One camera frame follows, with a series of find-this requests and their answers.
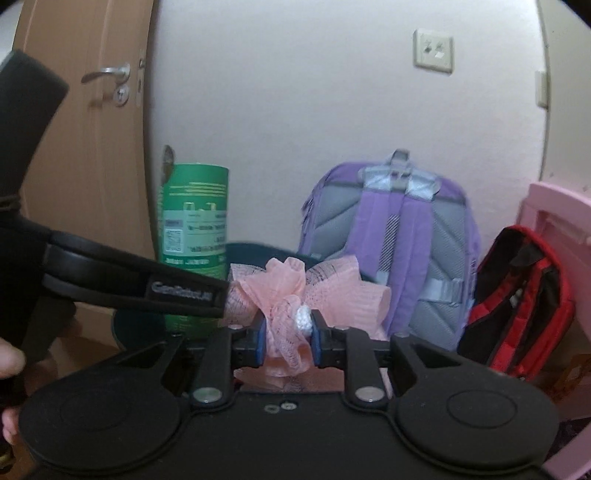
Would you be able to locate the red black backpack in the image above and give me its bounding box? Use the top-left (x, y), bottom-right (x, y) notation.
top-left (457, 224), bottom-right (575, 384)

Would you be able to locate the purple grey backpack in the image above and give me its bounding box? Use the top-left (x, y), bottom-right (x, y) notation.
top-left (298, 148), bottom-right (483, 352)

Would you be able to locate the green can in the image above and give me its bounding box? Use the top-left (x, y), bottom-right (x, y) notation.
top-left (157, 164), bottom-right (230, 333)

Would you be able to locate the silver door handle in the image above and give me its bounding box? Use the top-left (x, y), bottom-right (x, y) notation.
top-left (82, 63), bottom-right (131, 85)

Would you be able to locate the pink mesh net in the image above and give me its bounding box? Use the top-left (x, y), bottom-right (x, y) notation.
top-left (224, 256), bottom-right (393, 393)

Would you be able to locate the person's left hand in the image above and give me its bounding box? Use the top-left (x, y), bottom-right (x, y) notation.
top-left (0, 339), bottom-right (27, 446)

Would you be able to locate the beige wooden door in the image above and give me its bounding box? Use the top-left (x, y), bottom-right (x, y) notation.
top-left (11, 0), bottom-right (158, 384)

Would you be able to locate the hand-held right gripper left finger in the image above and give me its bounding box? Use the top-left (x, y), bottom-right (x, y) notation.
top-left (113, 316), bottom-right (269, 411)

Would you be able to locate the white wall socket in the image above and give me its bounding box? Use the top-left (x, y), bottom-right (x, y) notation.
top-left (413, 28), bottom-right (454, 73)

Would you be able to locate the teal plastic bin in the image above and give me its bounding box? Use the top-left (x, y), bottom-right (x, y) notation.
top-left (113, 242), bottom-right (389, 356)

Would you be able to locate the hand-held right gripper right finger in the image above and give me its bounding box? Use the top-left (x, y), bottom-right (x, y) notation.
top-left (309, 308), bottom-right (468, 411)

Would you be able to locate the pink desk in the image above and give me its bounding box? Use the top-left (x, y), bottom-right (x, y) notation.
top-left (512, 181), bottom-right (591, 480)

